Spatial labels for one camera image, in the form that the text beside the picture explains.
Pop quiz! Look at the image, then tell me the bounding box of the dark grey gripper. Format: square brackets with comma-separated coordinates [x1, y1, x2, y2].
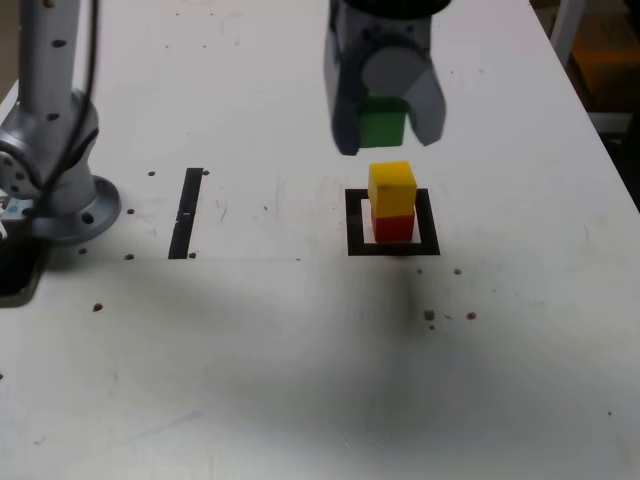
[323, 1, 448, 157]

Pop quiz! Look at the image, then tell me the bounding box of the green cube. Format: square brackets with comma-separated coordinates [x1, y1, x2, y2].
[357, 95, 407, 149]

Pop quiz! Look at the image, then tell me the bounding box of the yellow cube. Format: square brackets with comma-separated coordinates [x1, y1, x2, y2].
[367, 160, 419, 217]

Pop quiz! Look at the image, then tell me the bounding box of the red cube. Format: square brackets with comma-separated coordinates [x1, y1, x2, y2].
[370, 209, 416, 245]

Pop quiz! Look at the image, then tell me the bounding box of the black tape square outline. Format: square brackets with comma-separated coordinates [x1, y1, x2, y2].
[344, 187, 441, 257]

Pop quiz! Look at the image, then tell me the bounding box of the black tape strip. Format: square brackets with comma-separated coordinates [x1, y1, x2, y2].
[167, 167, 205, 260]

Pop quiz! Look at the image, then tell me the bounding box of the yellow background box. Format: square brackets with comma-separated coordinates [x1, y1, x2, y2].
[569, 14, 640, 114]

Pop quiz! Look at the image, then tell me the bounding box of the light blue tag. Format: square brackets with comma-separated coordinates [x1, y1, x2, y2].
[0, 197, 26, 221]

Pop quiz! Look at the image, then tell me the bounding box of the black tray with grey rim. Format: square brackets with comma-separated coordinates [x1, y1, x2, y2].
[0, 238, 50, 307]

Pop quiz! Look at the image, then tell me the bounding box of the white frame post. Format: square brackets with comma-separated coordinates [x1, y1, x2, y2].
[548, 0, 590, 69]

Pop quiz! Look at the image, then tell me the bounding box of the white frame crossbar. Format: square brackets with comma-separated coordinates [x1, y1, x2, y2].
[589, 112, 634, 132]

